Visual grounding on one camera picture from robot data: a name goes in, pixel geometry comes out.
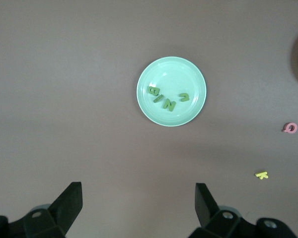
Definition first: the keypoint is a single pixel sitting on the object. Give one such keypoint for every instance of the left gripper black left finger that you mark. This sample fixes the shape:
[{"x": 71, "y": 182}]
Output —
[{"x": 64, "y": 205}]

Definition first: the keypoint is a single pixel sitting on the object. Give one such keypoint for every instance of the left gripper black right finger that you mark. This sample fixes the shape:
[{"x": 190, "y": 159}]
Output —
[{"x": 208, "y": 213}]

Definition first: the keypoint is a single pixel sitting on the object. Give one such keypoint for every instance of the green letter N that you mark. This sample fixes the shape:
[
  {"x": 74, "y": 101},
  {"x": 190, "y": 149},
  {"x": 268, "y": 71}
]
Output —
[{"x": 169, "y": 104}]

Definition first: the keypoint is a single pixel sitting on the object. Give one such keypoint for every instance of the green letter I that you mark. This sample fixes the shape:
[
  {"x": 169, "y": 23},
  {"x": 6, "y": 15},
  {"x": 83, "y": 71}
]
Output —
[{"x": 158, "y": 99}]

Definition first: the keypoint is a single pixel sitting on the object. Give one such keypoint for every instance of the green letter B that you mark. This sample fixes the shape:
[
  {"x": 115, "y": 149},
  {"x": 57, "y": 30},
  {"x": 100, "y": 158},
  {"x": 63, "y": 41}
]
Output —
[{"x": 153, "y": 91}]

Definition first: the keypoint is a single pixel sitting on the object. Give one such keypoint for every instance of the yellow letter K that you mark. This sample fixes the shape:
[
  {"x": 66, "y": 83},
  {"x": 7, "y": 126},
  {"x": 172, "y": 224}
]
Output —
[{"x": 261, "y": 175}]

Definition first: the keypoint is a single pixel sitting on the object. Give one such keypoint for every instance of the brown table cover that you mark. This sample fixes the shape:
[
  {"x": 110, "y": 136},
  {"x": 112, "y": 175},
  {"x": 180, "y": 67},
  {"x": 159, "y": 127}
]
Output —
[{"x": 64, "y": 99}]

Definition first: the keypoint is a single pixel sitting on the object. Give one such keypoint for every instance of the pink letter Q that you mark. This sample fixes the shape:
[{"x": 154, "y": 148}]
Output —
[{"x": 295, "y": 128}]

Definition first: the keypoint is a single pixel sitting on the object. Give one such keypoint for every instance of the green plate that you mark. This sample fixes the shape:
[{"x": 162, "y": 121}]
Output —
[{"x": 171, "y": 74}]

